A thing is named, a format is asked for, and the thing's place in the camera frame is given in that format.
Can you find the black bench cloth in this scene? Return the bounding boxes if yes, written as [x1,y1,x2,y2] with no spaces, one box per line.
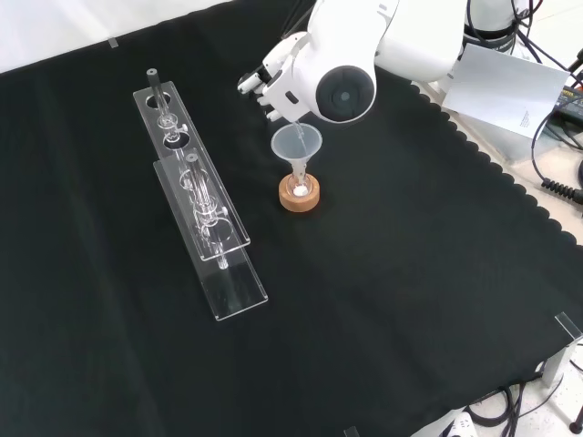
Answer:
[0,0,583,437]

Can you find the pale white board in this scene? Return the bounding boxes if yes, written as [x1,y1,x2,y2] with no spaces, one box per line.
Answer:
[444,43,571,140]

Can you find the cork ring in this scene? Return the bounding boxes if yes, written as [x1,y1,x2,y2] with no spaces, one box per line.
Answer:
[278,174,322,213]

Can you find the white power strip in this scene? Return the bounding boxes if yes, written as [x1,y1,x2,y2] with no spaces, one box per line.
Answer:
[435,409,477,437]

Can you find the clear plastic funnel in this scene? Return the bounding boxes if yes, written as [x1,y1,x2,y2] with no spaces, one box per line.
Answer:
[271,122,323,181]

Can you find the black electronic device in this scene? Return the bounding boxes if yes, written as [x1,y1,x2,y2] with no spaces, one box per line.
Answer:
[548,84,583,120]

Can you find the black coiled cable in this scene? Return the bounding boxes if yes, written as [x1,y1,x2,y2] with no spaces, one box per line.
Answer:
[530,111,583,205]

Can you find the metal bench bracket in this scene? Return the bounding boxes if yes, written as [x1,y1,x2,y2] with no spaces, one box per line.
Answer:
[541,311,583,388]

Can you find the small round-bottom glass flask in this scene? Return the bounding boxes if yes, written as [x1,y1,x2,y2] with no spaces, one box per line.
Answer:
[288,168,313,199]

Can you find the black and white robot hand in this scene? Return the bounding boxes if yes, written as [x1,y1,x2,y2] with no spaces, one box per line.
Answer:
[236,31,321,122]

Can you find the clear acrylic funnel stand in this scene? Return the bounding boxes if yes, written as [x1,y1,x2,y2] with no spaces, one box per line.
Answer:
[132,67,269,322]

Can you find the black floor cable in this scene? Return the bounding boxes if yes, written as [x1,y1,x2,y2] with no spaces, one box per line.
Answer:
[468,381,583,432]

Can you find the grey box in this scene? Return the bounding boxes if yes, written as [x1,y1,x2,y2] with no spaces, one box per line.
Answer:
[489,116,547,168]

